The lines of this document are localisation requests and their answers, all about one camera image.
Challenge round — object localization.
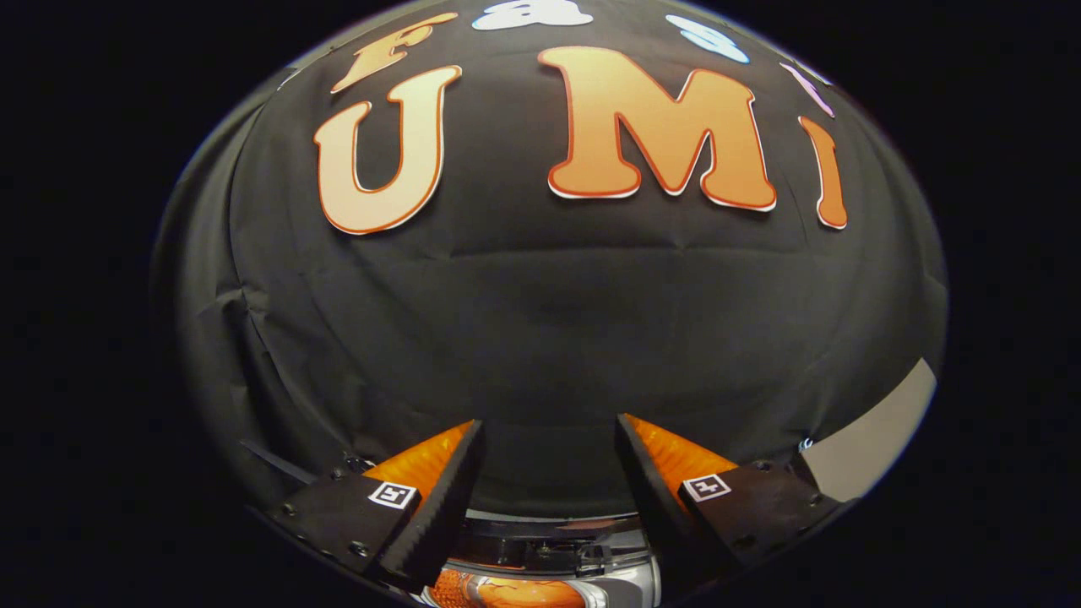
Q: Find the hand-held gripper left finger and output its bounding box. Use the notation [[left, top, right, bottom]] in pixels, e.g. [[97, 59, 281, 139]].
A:
[[266, 420, 486, 592]]

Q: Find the grey washing machine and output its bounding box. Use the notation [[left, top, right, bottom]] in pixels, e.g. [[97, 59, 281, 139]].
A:
[[414, 507, 668, 608]]

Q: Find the yellow polo shirt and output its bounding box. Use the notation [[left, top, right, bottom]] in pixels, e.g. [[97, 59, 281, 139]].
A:
[[435, 570, 592, 608]]

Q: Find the black backdrop cloth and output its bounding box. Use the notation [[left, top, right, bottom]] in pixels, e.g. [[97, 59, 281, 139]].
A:
[[152, 0, 947, 524]]

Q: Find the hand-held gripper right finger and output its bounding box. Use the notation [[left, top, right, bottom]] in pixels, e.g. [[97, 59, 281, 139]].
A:
[[615, 414, 845, 592]]

